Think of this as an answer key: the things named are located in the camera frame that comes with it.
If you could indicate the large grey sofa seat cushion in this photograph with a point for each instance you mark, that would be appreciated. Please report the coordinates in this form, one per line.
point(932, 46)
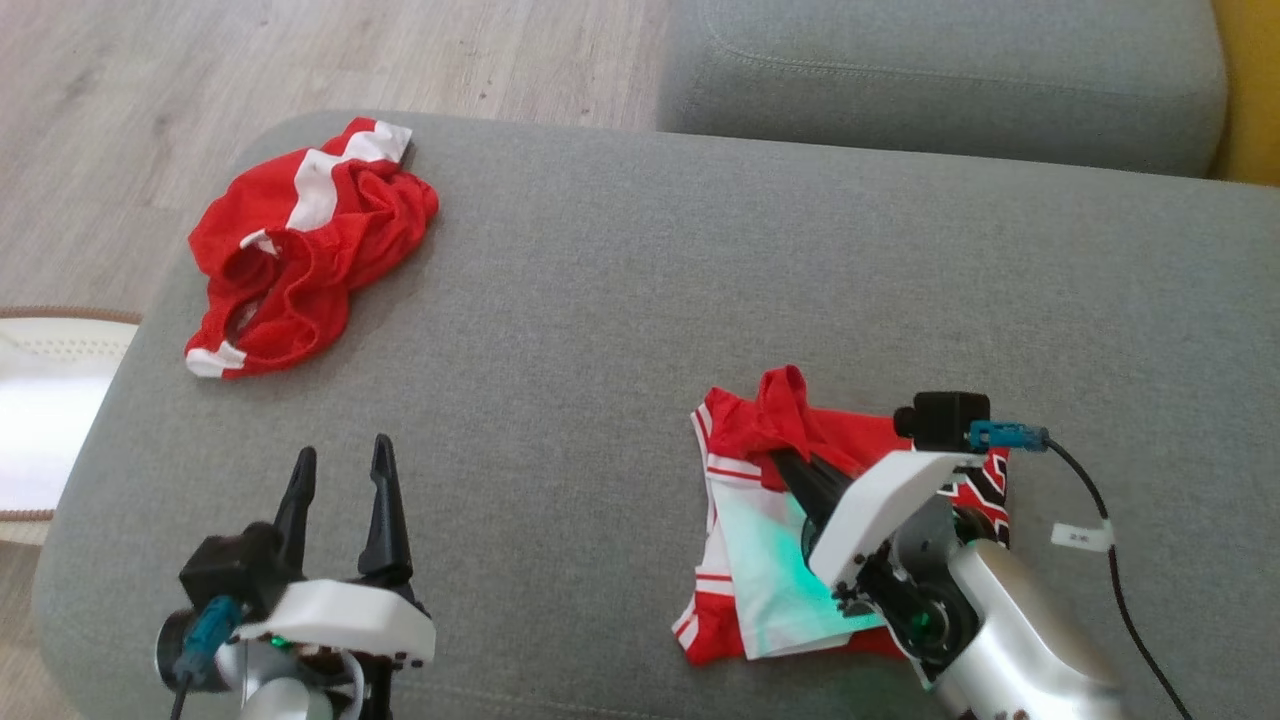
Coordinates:
point(600, 400)

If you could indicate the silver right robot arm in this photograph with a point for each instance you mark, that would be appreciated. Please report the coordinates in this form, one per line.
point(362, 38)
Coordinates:
point(1020, 640)

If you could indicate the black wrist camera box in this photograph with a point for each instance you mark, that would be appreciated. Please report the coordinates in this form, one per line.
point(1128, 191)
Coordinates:
point(235, 570)
point(940, 420)

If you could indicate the white laundry basket brown rim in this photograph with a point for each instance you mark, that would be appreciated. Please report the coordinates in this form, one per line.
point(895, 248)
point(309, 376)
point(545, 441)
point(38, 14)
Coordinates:
point(50, 420)

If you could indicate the red white-striped basketball shorts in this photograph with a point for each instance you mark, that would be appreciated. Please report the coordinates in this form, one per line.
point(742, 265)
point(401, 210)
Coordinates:
point(320, 260)

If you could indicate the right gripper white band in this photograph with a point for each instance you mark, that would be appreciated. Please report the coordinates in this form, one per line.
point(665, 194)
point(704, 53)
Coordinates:
point(880, 500)

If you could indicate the red white-sleeved jersey shirt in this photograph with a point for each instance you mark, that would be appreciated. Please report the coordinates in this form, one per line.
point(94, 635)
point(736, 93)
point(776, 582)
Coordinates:
point(770, 580)

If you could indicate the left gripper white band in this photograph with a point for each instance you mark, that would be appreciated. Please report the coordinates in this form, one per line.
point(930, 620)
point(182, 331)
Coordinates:
point(340, 620)

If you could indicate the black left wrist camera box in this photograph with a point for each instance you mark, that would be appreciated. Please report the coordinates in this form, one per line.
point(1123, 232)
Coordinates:
point(235, 570)

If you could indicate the small grey sofa cushion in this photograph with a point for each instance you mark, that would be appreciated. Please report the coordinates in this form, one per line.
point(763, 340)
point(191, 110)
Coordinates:
point(940, 80)

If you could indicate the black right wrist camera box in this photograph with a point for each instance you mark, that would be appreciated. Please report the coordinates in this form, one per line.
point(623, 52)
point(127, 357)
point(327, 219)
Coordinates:
point(940, 420)

